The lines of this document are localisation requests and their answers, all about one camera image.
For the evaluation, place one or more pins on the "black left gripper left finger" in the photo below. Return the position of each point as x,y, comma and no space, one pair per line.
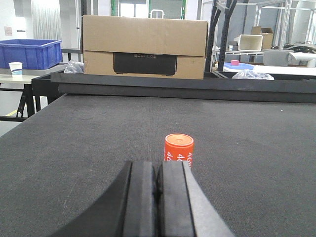
125,209

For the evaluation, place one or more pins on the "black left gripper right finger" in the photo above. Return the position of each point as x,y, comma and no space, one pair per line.
183,208

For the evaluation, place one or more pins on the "white rectangular plastic bin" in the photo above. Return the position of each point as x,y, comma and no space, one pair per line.
251,43

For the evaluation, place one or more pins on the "grey folding side table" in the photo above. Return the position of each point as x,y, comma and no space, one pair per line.
36,83

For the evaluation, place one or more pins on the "clear plastic bag right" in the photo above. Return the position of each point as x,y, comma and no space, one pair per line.
250,74

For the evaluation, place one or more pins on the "clear plastic bag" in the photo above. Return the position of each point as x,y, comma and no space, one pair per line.
74,67
250,74

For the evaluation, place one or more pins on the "clear plastic bag left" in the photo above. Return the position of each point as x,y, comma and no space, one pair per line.
74,67

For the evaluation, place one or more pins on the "light blue shallow tray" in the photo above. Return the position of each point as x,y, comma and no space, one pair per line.
228,67

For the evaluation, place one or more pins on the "pink small block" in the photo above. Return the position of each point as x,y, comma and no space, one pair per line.
235,62

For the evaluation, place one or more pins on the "brown cardboard Ecoflow box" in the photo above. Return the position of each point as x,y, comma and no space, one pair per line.
144,47

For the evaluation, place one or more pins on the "white paper cup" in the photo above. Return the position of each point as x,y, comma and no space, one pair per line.
16,69

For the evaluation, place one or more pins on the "blue plastic crate on table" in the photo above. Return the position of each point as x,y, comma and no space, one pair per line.
34,54

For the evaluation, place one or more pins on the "small open cardboard box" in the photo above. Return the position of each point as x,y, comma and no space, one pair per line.
267,34

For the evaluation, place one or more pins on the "black foam table edge rail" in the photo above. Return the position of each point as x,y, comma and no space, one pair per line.
256,90

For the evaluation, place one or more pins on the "black metal rack frame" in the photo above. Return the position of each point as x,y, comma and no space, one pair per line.
225,7

